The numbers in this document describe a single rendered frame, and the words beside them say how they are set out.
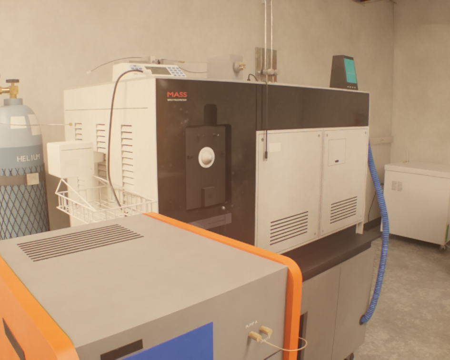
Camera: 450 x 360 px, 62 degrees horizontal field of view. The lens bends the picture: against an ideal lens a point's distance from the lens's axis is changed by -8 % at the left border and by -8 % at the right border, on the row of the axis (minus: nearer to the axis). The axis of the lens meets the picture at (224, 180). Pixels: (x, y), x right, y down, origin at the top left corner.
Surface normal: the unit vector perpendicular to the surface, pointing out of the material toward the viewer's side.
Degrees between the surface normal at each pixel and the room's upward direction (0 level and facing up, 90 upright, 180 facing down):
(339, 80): 88
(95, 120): 90
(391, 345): 0
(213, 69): 90
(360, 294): 90
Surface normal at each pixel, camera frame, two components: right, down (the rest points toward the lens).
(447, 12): -0.73, 0.12
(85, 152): 0.68, 0.13
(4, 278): 0.00, -0.98
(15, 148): 0.47, 0.15
